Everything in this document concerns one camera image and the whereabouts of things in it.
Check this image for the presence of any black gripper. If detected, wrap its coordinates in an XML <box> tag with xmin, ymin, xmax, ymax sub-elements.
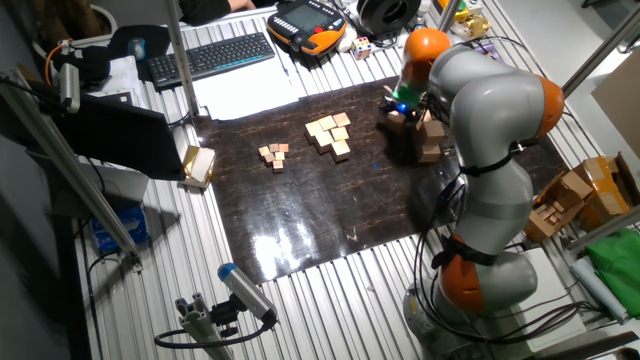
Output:
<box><xmin>381</xmin><ymin>97</ymin><xmax>419</xmax><ymax>129</ymax></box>

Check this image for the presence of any forearm in black sleeve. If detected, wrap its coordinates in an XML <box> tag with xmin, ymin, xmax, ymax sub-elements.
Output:
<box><xmin>179</xmin><ymin>0</ymin><xmax>236</xmax><ymax>27</ymax></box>

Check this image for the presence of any white paper stack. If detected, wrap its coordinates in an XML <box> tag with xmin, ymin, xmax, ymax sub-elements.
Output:
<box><xmin>87</xmin><ymin>54</ymin><xmax>147</xmax><ymax>109</ymax></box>

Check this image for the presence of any green flange adapter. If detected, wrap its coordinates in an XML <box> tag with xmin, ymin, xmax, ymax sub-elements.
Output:
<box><xmin>392</xmin><ymin>82</ymin><xmax>424</xmax><ymax>109</ymax></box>

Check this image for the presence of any colourful puzzle cube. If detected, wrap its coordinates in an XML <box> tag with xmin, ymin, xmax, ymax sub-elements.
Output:
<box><xmin>350</xmin><ymin>35</ymin><xmax>374</xmax><ymax>62</ymax></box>

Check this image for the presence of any white rounded plastic object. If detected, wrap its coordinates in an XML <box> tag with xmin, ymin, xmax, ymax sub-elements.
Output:
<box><xmin>335</xmin><ymin>29</ymin><xmax>357</xmax><ymax>54</ymax></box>

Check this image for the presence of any black filament spool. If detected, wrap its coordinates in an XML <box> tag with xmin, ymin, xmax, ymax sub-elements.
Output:
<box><xmin>356</xmin><ymin>0</ymin><xmax>424</xmax><ymax>39</ymax></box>

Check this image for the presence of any purple plastic bag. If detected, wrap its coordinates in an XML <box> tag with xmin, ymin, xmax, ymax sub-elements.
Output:
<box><xmin>474</xmin><ymin>42</ymin><xmax>504</xmax><ymax>62</ymax></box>

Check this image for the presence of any gold metal object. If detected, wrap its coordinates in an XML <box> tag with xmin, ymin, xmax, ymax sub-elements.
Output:
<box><xmin>451</xmin><ymin>12</ymin><xmax>494</xmax><ymax>41</ymax></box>

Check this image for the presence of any black marble pattern mat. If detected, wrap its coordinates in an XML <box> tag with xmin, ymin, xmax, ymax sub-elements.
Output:
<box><xmin>192</xmin><ymin>77</ymin><xmax>571</xmax><ymax>286</ymax></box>

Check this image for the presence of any orange black teach pendant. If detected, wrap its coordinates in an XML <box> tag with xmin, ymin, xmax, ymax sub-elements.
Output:
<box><xmin>265</xmin><ymin>0</ymin><xmax>348</xmax><ymax>57</ymax></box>

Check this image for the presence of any large white paper sheet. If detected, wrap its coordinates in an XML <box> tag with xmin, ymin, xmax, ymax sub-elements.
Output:
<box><xmin>192</xmin><ymin>57</ymin><xmax>307</xmax><ymax>122</ymax></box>

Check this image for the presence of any open cardboard box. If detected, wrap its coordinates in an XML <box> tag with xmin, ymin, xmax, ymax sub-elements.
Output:
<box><xmin>523</xmin><ymin>169</ymin><xmax>595</xmax><ymax>245</ymax></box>

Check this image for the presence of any black computer keyboard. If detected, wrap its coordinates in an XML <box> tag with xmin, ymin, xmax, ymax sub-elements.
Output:
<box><xmin>146</xmin><ymin>32</ymin><xmax>277</xmax><ymax>92</ymax></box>

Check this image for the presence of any gold white small box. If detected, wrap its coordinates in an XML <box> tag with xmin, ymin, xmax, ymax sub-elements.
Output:
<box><xmin>179</xmin><ymin>144</ymin><xmax>218</xmax><ymax>191</ymax></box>

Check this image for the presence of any cardboard box yellow tape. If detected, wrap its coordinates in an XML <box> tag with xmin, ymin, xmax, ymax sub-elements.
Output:
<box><xmin>573</xmin><ymin>152</ymin><xmax>640</xmax><ymax>232</ymax></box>

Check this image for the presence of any flat cardboard sheet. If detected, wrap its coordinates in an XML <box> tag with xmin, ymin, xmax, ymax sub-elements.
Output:
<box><xmin>591</xmin><ymin>62</ymin><xmax>640</xmax><ymax>151</ymax></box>

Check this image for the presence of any black mouse pad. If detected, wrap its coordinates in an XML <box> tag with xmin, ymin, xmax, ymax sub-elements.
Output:
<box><xmin>106</xmin><ymin>24</ymin><xmax>172</xmax><ymax>69</ymax></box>

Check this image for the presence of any white paper roll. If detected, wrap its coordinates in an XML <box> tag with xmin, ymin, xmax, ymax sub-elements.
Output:
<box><xmin>569</xmin><ymin>256</ymin><xmax>630</xmax><ymax>325</ymax></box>

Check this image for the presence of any green cloth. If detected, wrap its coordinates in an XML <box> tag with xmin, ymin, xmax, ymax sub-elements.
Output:
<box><xmin>584</xmin><ymin>227</ymin><xmax>640</xmax><ymax>320</ymax></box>

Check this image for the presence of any grey computer mouse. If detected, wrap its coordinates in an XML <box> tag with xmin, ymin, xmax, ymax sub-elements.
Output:
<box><xmin>126</xmin><ymin>37</ymin><xmax>148</xmax><ymax>62</ymax></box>

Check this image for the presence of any black laptop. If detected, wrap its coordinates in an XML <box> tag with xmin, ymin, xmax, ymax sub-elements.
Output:
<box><xmin>47</xmin><ymin>93</ymin><xmax>187</xmax><ymax>182</ymax></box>

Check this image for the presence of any grey laptop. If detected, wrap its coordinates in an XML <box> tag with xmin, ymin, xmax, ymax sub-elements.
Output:
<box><xmin>79</xmin><ymin>162</ymin><xmax>151</xmax><ymax>206</ymax></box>

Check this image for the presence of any short aluminium profile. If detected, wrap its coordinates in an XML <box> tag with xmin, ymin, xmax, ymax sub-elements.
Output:
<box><xmin>174</xmin><ymin>292</ymin><xmax>236</xmax><ymax>360</ymax></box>

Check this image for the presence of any blue tissue pack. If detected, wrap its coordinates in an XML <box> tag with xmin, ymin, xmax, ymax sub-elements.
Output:
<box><xmin>90</xmin><ymin>205</ymin><xmax>150</xmax><ymax>255</ymax></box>

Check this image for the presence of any black metal bar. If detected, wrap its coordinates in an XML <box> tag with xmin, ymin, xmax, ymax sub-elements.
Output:
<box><xmin>529</xmin><ymin>329</ymin><xmax>640</xmax><ymax>360</ymax></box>

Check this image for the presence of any white round pot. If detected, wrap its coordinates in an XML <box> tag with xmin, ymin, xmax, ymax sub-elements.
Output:
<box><xmin>29</xmin><ymin>3</ymin><xmax>119</xmax><ymax>61</ymax></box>

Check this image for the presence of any black cloth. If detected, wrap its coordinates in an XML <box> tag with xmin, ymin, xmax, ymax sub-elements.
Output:
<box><xmin>52</xmin><ymin>44</ymin><xmax>112</xmax><ymax>85</ymax></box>

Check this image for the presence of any black strap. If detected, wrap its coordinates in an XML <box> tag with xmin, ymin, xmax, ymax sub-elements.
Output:
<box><xmin>430</xmin><ymin>233</ymin><xmax>500</xmax><ymax>271</ymax></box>
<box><xmin>458</xmin><ymin>149</ymin><xmax>515</xmax><ymax>177</ymax></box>

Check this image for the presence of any aluminium frame beam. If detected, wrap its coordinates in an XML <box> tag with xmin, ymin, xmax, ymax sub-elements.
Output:
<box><xmin>566</xmin><ymin>203</ymin><xmax>640</xmax><ymax>255</ymax></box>
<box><xmin>163</xmin><ymin>0</ymin><xmax>202</xmax><ymax>120</ymax></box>
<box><xmin>0</xmin><ymin>69</ymin><xmax>145</xmax><ymax>274</ymax></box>
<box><xmin>438</xmin><ymin>0</ymin><xmax>464</xmax><ymax>32</ymax></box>
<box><xmin>562</xmin><ymin>3</ymin><xmax>640</xmax><ymax>99</ymax></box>

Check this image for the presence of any silver camera blue cap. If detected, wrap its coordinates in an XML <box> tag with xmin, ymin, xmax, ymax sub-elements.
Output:
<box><xmin>217</xmin><ymin>262</ymin><xmax>279</xmax><ymax>325</ymax></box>

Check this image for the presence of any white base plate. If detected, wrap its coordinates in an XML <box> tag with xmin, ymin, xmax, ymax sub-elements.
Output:
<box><xmin>519</xmin><ymin>247</ymin><xmax>587</xmax><ymax>354</ymax></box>

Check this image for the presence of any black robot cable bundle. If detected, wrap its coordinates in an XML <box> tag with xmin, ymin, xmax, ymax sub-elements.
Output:
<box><xmin>412</xmin><ymin>227</ymin><xmax>606</xmax><ymax>349</ymax></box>

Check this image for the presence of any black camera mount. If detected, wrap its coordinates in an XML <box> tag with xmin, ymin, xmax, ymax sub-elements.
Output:
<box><xmin>209</xmin><ymin>294</ymin><xmax>241</xmax><ymax>339</ymax></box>

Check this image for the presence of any black camera cable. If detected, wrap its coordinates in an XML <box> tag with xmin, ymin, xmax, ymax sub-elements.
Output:
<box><xmin>153</xmin><ymin>312</ymin><xmax>277</xmax><ymax>350</ymax></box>

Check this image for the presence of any silver depth camera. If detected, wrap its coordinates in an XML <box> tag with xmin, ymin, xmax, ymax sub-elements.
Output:
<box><xmin>58</xmin><ymin>62</ymin><xmax>82</xmax><ymax>115</ymax></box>

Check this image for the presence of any orange camera cable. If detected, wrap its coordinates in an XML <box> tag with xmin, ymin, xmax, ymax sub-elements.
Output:
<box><xmin>43</xmin><ymin>39</ymin><xmax>71</xmax><ymax>87</ymax></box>

